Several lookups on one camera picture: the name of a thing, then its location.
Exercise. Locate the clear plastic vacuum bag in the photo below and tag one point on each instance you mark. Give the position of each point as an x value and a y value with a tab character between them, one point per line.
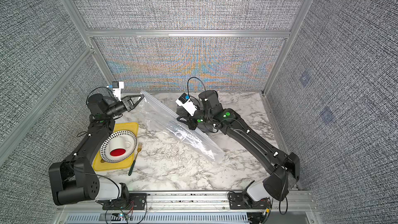
161	118

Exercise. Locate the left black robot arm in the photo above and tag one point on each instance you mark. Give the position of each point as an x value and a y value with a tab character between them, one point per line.
73	179

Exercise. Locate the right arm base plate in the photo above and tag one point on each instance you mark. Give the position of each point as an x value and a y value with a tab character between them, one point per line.
238	200

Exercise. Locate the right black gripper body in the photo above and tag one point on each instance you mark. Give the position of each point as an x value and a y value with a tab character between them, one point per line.
195	121

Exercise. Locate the green handled fork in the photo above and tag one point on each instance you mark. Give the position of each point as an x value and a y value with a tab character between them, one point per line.
139	149

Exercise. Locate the red item on plate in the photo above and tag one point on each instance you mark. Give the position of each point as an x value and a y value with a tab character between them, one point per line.
118	152

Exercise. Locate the white slotted cable duct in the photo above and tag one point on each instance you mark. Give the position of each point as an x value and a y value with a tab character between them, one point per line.
158	218

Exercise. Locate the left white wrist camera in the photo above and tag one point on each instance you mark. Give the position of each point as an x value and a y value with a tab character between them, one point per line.
116	88

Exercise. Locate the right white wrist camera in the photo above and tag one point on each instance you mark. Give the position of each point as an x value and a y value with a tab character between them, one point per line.
185	102

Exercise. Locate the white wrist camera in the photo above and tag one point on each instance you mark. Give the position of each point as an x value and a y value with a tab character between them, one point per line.
185	102
116	88

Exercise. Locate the white patterned plate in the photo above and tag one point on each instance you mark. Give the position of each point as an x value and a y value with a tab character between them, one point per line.
121	139

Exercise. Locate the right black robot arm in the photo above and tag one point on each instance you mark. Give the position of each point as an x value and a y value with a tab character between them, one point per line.
283	168

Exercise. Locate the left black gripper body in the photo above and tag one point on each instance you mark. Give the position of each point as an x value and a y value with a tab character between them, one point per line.
117	109

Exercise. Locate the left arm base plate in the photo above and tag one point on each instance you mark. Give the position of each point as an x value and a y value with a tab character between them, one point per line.
136	201

